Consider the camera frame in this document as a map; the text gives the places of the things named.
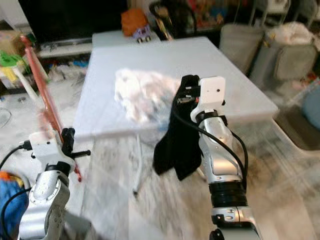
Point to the grey laundry basket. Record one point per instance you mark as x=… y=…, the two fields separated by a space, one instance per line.
x=287 y=65
x=240 y=47

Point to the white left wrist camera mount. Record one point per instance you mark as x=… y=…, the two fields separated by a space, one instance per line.
x=47 y=150

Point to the pink clothes hanger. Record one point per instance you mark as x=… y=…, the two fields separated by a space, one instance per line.
x=41 y=85

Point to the orange cloth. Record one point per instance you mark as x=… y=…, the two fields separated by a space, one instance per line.
x=6 y=176

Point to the brown cardboard box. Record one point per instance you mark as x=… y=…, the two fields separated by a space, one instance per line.
x=10 y=42

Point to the black television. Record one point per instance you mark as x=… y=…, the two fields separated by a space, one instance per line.
x=70 y=20

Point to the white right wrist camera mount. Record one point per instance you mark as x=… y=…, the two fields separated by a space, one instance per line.
x=212 y=94

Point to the crumpled white towel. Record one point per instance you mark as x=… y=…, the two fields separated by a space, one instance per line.
x=140 y=95

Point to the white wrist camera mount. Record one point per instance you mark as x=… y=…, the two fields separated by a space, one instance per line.
x=47 y=150
x=212 y=94

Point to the small purple printed bag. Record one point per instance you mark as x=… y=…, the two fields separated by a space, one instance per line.
x=142 y=32

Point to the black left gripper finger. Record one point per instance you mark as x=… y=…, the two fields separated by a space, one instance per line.
x=68 y=136

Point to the light blue cushion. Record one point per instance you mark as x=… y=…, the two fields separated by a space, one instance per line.
x=312 y=107

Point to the black garment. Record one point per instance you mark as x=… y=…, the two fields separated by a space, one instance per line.
x=175 y=145

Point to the white folding table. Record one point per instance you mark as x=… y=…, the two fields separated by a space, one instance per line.
x=160 y=57

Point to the blue towel cloth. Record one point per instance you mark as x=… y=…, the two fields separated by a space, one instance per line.
x=10 y=210

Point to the green plastic toy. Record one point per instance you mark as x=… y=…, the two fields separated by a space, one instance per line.
x=11 y=59

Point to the white laundry heap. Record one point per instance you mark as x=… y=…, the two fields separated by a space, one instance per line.
x=290 y=32

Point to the orange bag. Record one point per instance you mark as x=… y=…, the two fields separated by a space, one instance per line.
x=134 y=22

